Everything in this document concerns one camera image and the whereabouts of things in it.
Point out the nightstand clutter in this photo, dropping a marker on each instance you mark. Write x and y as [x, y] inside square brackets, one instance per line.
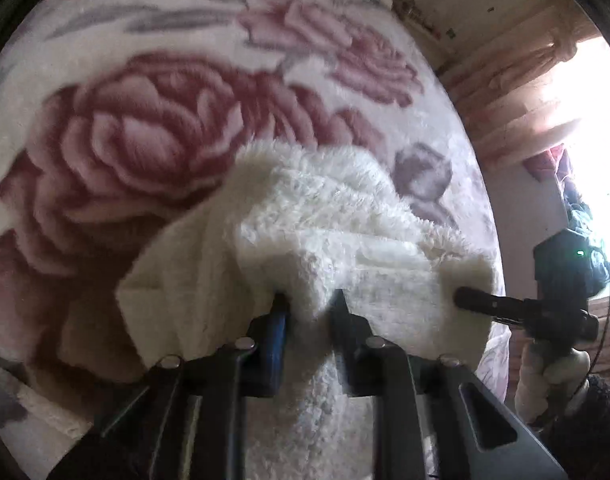
[416, 12]

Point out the teal garment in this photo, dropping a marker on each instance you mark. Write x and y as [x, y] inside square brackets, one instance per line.
[585, 220]

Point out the person's right forearm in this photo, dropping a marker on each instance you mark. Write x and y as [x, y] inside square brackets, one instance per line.
[595, 425]

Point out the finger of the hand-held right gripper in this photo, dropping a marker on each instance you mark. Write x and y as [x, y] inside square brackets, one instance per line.
[485, 304]

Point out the floral purple blanket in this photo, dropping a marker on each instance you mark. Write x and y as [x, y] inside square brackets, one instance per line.
[135, 135]

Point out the white tweed jacket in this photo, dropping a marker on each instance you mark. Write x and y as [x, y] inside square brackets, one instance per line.
[335, 220]

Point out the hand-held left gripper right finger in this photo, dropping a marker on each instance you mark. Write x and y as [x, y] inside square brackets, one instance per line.
[350, 350]

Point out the pink patterned curtain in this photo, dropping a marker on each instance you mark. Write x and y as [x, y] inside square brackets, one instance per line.
[510, 100]

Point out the person's right hand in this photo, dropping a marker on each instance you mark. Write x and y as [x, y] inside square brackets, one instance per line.
[540, 380]

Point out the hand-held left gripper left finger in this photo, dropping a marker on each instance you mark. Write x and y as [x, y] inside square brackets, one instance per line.
[275, 340]

